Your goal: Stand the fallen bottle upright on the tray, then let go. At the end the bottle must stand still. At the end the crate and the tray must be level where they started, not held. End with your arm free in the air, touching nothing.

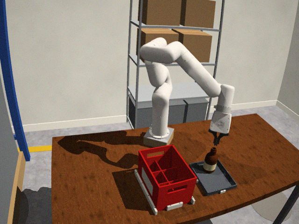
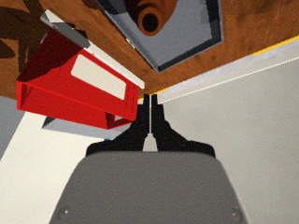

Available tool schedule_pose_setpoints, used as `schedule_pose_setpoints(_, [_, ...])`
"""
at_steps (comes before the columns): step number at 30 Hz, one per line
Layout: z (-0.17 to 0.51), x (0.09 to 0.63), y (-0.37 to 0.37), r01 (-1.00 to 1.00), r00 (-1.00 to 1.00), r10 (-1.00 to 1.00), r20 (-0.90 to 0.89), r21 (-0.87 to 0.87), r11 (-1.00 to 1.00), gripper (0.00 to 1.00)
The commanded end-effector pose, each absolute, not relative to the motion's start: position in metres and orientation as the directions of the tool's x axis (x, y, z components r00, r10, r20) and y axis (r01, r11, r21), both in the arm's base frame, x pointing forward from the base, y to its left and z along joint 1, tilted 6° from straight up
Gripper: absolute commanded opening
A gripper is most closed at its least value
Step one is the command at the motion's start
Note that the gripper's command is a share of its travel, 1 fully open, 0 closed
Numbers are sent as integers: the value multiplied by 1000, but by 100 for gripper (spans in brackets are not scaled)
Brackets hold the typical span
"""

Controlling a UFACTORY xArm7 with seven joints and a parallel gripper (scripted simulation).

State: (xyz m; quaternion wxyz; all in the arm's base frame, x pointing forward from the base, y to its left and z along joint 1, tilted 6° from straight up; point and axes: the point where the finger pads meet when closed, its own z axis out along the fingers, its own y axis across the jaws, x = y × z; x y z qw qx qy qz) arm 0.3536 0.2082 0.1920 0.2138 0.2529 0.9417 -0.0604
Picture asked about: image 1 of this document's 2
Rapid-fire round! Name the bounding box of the red crate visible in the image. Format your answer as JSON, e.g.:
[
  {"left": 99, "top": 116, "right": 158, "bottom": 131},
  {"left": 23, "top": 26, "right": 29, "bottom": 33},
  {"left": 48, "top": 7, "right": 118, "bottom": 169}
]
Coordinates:
[{"left": 138, "top": 147, "right": 197, "bottom": 211}]

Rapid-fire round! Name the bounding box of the brown bottle with cream label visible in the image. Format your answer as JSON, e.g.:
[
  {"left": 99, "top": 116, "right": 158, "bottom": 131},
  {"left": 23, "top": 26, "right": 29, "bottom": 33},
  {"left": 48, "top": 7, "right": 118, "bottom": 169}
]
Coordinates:
[{"left": 203, "top": 147, "right": 218, "bottom": 173}]

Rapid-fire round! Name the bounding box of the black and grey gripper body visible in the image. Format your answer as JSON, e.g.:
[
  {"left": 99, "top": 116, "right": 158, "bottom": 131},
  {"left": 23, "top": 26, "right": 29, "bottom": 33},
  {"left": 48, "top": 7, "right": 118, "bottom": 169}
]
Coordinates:
[{"left": 210, "top": 110, "right": 231, "bottom": 134}]

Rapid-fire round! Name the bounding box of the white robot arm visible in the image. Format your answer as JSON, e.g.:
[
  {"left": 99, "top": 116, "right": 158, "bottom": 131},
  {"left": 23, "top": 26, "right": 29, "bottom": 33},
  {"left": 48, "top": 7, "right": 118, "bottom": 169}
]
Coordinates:
[{"left": 140, "top": 37, "right": 235, "bottom": 139}]

